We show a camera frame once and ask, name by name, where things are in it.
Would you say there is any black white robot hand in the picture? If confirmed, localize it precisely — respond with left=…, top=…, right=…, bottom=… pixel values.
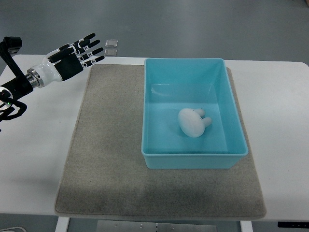
left=26, top=33, right=105, bottom=87

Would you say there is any white bunny toy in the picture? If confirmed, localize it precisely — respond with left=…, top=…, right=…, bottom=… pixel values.
left=178, top=108, right=212, bottom=138

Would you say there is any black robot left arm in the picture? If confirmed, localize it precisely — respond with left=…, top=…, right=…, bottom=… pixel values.
left=0, top=33, right=105, bottom=121

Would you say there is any blue plastic box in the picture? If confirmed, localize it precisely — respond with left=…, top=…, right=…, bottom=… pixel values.
left=141, top=58, right=248, bottom=169

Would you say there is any lower metal floor plate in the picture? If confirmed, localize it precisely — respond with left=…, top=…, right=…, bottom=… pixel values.
left=104, top=48, right=117, bottom=57

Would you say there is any grey felt mat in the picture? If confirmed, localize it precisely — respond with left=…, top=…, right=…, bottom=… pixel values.
left=54, top=65, right=267, bottom=221

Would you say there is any white table left leg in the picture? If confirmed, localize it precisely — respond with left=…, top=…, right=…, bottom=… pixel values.
left=55, top=217, right=70, bottom=232

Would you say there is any white table leg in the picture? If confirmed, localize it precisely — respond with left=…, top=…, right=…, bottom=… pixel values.
left=240, top=221, right=253, bottom=232
left=55, top=217, right=70, bottom=232

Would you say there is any grey metal crossbar plate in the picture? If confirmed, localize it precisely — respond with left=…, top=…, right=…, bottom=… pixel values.
left=96, top=220, right=217, bottom=232

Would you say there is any white table right leg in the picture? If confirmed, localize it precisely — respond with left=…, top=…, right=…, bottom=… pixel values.
left=240, top=221, right=253, bottom=232

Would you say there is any black table control panel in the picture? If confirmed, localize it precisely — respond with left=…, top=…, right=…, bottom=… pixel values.
left=277, top=221, right=309, bottom=229

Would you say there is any white cable on floor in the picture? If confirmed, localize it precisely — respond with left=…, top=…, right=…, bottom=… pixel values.
left=0, top=226, right=25, bottom=232

